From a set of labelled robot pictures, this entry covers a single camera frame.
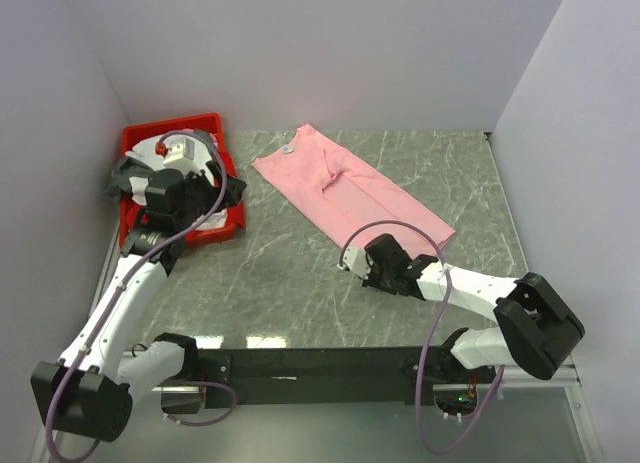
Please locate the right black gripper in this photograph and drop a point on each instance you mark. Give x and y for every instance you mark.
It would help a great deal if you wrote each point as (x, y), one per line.
(370, 281)

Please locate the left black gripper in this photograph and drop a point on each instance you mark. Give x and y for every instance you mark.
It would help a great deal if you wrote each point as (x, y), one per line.
(201, 180)

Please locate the pink t-shirt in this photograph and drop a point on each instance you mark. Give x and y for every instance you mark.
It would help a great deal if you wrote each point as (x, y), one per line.
(340, 193)

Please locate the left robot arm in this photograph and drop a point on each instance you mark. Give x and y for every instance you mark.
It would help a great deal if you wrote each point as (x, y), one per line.
(89, 391)

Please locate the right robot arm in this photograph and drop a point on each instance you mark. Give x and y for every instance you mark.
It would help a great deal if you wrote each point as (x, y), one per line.
(534, 328)

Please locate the white t-shirt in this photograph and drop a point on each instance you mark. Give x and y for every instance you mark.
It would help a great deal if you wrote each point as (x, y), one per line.
(144, 153)

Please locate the grey t-shirt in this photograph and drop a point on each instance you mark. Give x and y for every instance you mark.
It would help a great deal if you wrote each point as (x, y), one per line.
(126, 168)

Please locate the red plastic bin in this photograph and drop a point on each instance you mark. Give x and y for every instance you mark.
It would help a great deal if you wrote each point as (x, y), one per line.
(209, 122)

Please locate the black base beam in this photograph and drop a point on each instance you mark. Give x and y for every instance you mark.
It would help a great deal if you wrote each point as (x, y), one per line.
(264, 376)

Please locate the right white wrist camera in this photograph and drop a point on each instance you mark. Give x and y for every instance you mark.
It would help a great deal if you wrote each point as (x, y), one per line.
(355, 260)

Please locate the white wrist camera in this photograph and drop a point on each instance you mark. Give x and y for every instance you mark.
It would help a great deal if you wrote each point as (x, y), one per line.
(355, 260)
(178, 154)

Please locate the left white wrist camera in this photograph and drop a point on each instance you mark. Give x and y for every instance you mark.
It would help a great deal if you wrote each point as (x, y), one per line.
(178, 154)

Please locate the aluminium frame rail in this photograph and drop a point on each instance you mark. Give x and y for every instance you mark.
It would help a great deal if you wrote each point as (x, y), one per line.
(459, 393)

